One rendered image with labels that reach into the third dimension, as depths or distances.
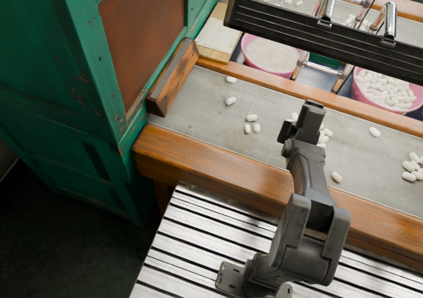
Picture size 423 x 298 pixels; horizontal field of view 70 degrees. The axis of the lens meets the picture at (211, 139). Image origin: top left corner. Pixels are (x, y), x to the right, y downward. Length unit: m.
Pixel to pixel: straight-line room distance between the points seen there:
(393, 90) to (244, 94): 0.57
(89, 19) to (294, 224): 0.47
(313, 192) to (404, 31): 1.22
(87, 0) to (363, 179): 0.87
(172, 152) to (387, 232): 0.63
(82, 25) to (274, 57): 0.84
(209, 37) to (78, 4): 0.73
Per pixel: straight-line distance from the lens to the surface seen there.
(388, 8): 0.94
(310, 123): 0.72
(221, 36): 1.23
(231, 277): 0.89
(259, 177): 0.89
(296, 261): 0.51
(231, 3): 0.83
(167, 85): 0.94
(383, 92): 1.30
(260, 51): 1.26
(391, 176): 1.10
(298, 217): 0.49
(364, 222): 0.95
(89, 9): 0.59
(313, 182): 0.56
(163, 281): 0.89
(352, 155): 1.07
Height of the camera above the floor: 1.55
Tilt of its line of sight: 58 degrees down
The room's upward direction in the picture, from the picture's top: 9 degrees clockwise
